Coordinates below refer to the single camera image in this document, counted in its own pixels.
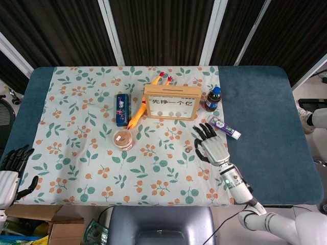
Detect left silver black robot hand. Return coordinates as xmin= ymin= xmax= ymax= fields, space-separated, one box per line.
xmin=0 ymin=144 xmax=39 ymax=208

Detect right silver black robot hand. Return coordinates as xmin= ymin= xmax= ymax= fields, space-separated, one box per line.
xmin=193 ymin=122 xmax=230 ymax=166

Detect purple white toothpaste tube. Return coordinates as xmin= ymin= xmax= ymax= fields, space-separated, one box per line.
xmin=206 ymin=114 xmax=241 ymax=140

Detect cola bottle blue cap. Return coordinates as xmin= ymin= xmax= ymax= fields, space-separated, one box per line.
xmin=204 ymin=86 xmax=222 ymax=113

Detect blue plastic bag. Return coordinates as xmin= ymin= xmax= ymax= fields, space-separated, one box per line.
xmin=0 ymin=234 xmax=39 ymax=245

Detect yellow plastic bag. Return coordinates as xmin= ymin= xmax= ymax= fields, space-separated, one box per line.
xmin=32 ymin=223 xmax=51 ymax=245

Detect black mesh office chair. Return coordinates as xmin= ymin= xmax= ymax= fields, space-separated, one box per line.
xmin=0 ymin=94 xmax=16 ymax=154

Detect brown cardboard box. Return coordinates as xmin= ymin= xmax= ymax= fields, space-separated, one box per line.
xmin=5 ymin=204 xmax=85 ymax=245

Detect floral orange fruit tablecloth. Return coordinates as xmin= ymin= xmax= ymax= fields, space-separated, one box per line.
xmin=16 ymin=65 xmax=235 ymax=207

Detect yellow rubber chicken toy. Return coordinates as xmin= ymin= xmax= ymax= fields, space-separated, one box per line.
xmin=127 ymin=72 xmax=174 ymax=130

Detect black chair caster wheel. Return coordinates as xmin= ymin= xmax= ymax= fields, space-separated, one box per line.
xmin=4 ymin=86 xmax=21 ymax=105

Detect clear jar brown contents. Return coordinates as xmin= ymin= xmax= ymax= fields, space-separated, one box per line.
xmin=112 ymin=129 xmax=134 ymax=152

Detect grey robot chest housing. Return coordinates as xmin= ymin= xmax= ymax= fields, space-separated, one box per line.
xmin=109 ymin=206 xmax=217 ymax=245

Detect white shoe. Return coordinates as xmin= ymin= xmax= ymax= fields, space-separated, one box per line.
xmin=297 ymin=106 xmax=315 ymax=134

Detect green printed packet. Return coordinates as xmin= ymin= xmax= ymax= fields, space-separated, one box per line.
xmin=83 ymin=218 xmax=110 ymax=245

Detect dark blue rectangular box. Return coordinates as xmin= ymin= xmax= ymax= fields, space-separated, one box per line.
xmin=113 ymin=93 xmax=132 ymax=128

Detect black flat box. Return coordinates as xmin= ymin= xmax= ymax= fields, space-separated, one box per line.
xmin=298 ymin=98 xmax=327 ymax=109

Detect white trouser leg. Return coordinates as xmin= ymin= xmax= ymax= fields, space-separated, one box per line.
xmin=313 ymin=108 xmax=327 ymax=130

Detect dark ribbed partition panel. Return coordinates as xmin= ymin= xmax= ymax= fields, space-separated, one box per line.
xmin=0 ymin=0 xmax=118 ymax=68
xmin=0 ymin=50 xmax=29 ymax=95
xmin=209 ymin=0 xmax=264 ymax=66
xmin=109 ymin=0 xmax=215 ymax=66
xmin=241 ymin=0 xmax=327 ymax=86

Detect wooden coin box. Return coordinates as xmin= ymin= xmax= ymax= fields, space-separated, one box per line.
xmin=142 ymin=85 xmax=202 ymax=121

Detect black cable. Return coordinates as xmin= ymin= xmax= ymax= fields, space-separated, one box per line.
xmin=205 ymin=204 xmax=252 ymax=245

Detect white partition frame post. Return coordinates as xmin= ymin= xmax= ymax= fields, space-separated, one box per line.
xmin=234 ymin=0 xmax=272 ymax=66
xmin=98 ymin=0 xmax=125 ymax=66
xmin=291 ymin=53 xmax=327 ymax=90
xmin=201 ymin=0 xmax=222 ymax=66
xmin=0 ymin=32 xmax=34 ymax=77

